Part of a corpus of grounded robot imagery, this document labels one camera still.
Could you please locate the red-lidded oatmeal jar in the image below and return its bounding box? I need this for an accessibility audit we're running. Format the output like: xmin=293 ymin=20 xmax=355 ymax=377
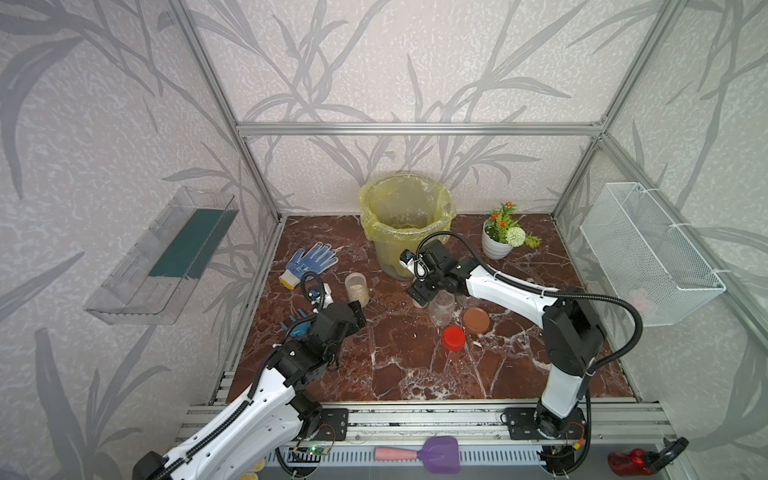
xmin=428 ymin=291 xmax=456 ymax=328

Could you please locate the glass jar with oatmeal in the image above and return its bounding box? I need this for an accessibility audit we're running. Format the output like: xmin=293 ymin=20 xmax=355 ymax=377
xmin=344 ymin=272 xmax=370 ymax=307

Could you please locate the brown jar lid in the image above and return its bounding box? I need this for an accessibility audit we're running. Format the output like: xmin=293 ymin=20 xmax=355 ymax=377
xmin=462 ymin=307 xmax=491 ymax=335

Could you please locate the red jar lid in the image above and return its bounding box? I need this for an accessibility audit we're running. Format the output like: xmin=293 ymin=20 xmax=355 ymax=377
xmin=441 ymin=325 xmax=466 ymax=352

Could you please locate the brown-lidded oatmeal jar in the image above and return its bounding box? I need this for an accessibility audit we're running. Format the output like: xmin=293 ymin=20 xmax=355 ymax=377
xmin=455 ymin=294 xmax=480 ymax=309

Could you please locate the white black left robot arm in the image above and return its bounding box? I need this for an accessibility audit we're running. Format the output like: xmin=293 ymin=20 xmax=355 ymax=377
xmin=132 ymin=301 xmax=366 ymax=479

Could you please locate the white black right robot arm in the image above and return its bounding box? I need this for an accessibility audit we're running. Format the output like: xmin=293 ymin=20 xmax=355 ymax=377
xmin=399 ymin=231 xmax=644 ymax=439

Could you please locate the blue dotted white work glove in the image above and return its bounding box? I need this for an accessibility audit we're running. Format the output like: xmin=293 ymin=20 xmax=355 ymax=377
xmin=279 ymin=242 xmax=338 ymax=290

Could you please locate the potted artificial flower plant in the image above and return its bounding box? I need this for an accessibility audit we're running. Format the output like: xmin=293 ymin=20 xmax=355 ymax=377
xmin=482 ymin=202 xmax=541 ymax=260

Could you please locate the yellow plastic bin liner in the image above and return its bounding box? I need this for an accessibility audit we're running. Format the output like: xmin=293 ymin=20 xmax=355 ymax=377
xmin=357 ymin=173 xmax=457 ymax=244

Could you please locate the yellow dotted glove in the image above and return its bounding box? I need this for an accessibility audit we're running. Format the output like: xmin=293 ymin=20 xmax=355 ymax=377
xmin=239 ymin=459 xmax=266 ymax=480

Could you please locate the pink item in basket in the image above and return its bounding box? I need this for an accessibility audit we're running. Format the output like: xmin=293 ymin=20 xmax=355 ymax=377
xmin=626 ymin=288 xmax=658 ymax=318

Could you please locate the red black handheld tool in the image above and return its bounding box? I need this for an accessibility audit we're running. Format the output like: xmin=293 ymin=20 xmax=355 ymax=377
xmin=607 ymin=437 xmax=689 ymax=477

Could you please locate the blue wooden-handled garden fork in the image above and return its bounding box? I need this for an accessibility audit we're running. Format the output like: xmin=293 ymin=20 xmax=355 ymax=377
xmin=280 ymin=309 xmax=310 ymax=338

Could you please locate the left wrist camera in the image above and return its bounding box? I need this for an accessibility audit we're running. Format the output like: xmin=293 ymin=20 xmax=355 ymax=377
xmin=303 ymin=284 xmax=334 ymax=312

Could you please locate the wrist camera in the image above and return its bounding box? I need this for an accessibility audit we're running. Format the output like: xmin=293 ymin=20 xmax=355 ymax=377
xmin=303 ymin=284 xmax=334 ymax=312
xmin=399 ymin=249 xmax=429 ymax=279

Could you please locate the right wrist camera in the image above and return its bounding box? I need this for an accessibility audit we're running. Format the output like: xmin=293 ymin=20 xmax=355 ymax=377
xmin=399 ymin=249 xmax=429 ymax=279

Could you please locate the purple pink-handled scoop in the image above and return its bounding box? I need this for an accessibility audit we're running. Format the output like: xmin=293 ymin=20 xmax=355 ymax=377
xmin=374 ymin=436 xmax=460 ymax=475

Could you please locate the clear plastic wall shelf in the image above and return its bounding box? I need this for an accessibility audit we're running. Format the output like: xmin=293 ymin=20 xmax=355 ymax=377
xmin=84 ymin=187 xmax=239 ymax=326

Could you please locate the white wire mesh basket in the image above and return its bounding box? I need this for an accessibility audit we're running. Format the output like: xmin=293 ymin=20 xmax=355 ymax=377
xmin=581 ymin=182 xmax=726 ymax=327

